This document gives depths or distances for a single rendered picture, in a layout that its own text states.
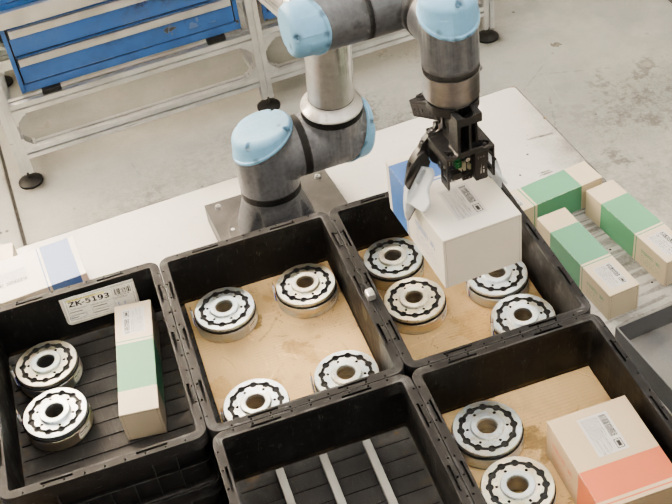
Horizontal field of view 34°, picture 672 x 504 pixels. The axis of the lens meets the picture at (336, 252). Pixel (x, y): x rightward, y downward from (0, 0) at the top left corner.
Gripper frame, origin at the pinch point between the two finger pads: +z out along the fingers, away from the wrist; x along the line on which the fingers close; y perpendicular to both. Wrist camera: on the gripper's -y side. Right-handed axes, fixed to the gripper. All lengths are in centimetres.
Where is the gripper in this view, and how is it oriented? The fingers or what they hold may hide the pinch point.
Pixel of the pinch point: (451, 201)
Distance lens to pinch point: 161.7
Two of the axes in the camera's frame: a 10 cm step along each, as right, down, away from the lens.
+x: 9.3, -3.2, 1.9
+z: 1.1, 7.3, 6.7
